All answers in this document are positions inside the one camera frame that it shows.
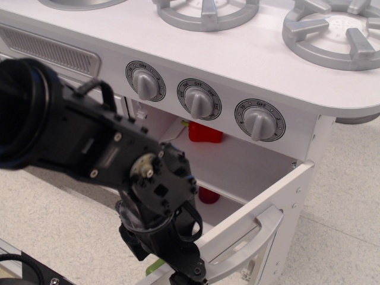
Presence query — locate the grey oven door handle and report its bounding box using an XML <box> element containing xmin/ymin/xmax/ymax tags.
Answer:
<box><xmin>205</xmin><ymin>205</ymin><xmax>283</xmax><ymax>284</ymax></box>

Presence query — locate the silver sink basin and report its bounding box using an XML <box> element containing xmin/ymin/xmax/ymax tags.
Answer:
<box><xmin>39</xmin><ymin>0</ymin><xmax>126</xmax><ymax>11</ymax></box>

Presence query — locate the grey middle control knob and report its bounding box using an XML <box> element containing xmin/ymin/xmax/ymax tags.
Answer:
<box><xmin>177</xmin><ymin>78</ymin><xmax>222</xmax><ymax>121</ymax></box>

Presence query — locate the grey vent grille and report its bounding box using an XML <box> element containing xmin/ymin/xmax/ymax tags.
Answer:
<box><xmin>1</xmin><ymin>24</ymin><xmax>101</xmax><ymax>77</ymax></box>

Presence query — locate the grey left stove burner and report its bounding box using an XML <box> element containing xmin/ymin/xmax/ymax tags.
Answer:
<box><xmin>153</xmin><ymin>1</ymin><xmax>259</xmax><ymax>32</ymax></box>

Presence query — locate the grey control knob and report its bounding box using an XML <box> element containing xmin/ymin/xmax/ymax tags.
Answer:
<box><xmin>235</xmin><ymin>99</ymin><xmax>286</xmax><ymax>142</ymax></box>
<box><xmin>177</xmin><ymin>78</ymin><xmax>222</xmax><ymax>121</ymax></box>
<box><xmin>125</xmin><ymin>61</ymin><xmax>166</xmax><ymax>102</ymax></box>

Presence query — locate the green toy pepper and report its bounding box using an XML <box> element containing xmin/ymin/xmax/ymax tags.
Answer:
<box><xmin>145</xmin><ymin>258</ymin><xmax>166</xmax><ymax>276</ymax></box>

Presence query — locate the aluminium frame rail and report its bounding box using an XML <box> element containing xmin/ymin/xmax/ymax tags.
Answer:
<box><xmin>1</xmin><ymin>239</ymin><xmax>23</xmax><ymax>278</ymax></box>

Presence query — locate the white toy kitchen body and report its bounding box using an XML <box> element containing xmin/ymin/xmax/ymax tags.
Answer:
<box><xmin>0</xmin><ymin>0</ymin><xmax>380</xmax><ymax>285</ymax></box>

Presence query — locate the red toy pepper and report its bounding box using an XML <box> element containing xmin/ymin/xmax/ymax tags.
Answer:
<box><xmin>181</xmin><ymin>120</ymin><xmax>223</xmax><ymax>143</ymax></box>

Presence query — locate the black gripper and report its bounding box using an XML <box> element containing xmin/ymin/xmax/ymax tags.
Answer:
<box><xmin>118</xmin><ymin>204</ymin><xmax>207</xmax><ymax>285</ymax></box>

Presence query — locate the grey stove burner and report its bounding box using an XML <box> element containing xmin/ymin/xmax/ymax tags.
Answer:
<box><xmin>153</xmin><ymin>1</ymin><xmax>259</xmax><ymax>32</ymax></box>
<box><xmin>282</xmin><ymin>1</ymin><xmax>379</xmax><ymax>71</ymax></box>

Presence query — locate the white oven door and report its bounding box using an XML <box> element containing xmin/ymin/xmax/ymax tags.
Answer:
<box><xmin>138</xmin><ymin>160</ymin><xmax>315</xmax><ymax>285</ymax></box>

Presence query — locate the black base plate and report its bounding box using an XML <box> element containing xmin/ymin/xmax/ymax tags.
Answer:
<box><xmin>20</xmin><ymin>251</ymin><xmax>75</xmax><ymax>285</ymax></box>

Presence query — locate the white oven shelf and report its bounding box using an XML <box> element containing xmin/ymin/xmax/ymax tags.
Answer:
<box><xmin>173</xmin><ymin>136</ymin><xmax>297</xmax><ymax>204</ymax></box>

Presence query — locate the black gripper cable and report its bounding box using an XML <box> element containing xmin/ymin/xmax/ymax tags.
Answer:
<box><xmin>178</xmin><ymin>201</ymin><xmax>204</xmax><ymax>243</ymax></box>

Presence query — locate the red toy on lower shelf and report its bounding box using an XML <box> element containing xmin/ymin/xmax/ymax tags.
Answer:
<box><xmin>198</xmin><ymin>186</ymin><xmax>220</xmax><ymax>204</ymax></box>

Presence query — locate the grey left control knob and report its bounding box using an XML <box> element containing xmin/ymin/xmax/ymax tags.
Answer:
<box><xmin>125</xmin><ymin>61</ymin><xmax>166</xmax><ymax>102</ymax></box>

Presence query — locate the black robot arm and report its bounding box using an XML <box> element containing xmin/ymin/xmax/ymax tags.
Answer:
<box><xmin>1</xmin><ymin>59</ymin><xmax>207</xmax><ymax>284</ymax></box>

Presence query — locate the grey right stove burner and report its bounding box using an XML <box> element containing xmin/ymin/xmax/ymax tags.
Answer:
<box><xmin>282</xmin><ymin>1</ymin><xmax>379</xmax><ymax>71</ymax></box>

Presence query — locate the grey right control knob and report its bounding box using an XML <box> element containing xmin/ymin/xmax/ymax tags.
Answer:
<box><xmin>235</xmin><ymin>99</ymin><xmax>286</xmax><ymax>142</ymax></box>

